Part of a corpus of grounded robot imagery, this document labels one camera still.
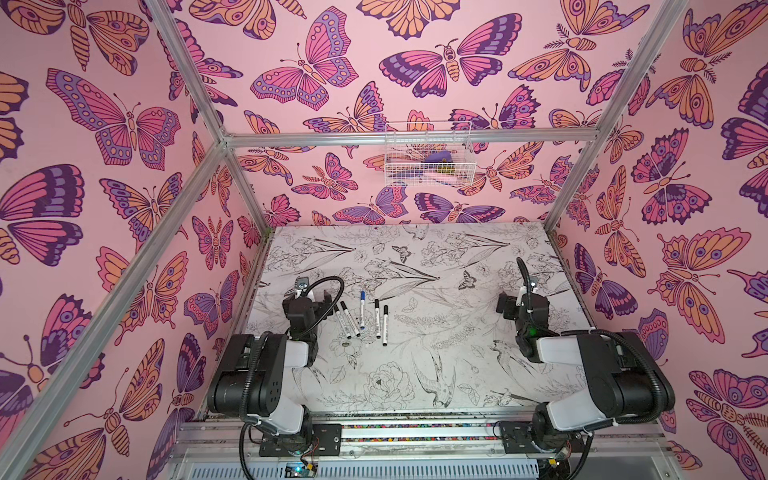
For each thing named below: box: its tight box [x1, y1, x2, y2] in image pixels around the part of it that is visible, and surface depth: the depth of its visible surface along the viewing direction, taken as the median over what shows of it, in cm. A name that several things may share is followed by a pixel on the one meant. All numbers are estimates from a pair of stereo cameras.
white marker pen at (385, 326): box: [382, 305, 388, 347], surface depth 94 cm
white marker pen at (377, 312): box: [374, 299, 381, 339], surface depth 97 cm
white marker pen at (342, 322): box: [334, 304, 352, 339], surface depth 96 cm
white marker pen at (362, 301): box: [360, 291, 366, 330], surface depth 99 cm
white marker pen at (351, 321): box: [340, 301, 361, 337], surface depth 97 cm
